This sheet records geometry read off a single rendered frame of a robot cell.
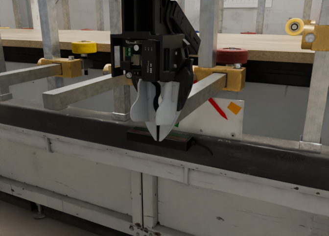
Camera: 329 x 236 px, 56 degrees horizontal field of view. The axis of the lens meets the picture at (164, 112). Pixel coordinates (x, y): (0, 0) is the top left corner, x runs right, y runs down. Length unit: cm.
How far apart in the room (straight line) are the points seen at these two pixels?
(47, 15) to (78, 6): 883
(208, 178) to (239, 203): 31
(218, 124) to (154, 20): 45
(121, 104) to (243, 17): 714
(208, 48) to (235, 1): 720
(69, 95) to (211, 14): 36
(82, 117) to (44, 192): 77
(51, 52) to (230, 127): 58
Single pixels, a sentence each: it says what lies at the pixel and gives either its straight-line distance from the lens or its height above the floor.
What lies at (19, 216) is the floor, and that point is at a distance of 183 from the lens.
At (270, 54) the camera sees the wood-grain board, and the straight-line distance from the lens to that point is 88.
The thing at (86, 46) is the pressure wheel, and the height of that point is 89.
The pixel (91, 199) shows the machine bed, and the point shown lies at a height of 19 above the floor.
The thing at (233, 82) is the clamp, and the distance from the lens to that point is 73.
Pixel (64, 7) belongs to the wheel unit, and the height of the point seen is 105.
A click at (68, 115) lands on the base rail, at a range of 99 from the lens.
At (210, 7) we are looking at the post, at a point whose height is 101.
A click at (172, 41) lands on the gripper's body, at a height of 96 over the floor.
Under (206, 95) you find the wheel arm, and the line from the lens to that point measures 60.
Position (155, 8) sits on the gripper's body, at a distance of 37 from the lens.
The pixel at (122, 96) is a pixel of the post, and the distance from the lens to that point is 87.
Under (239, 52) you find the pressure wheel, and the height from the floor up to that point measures 90.
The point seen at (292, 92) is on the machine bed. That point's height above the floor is 78.
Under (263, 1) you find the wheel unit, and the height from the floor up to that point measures 107.
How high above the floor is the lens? 99
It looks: 17 degrees down
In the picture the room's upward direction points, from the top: straight up
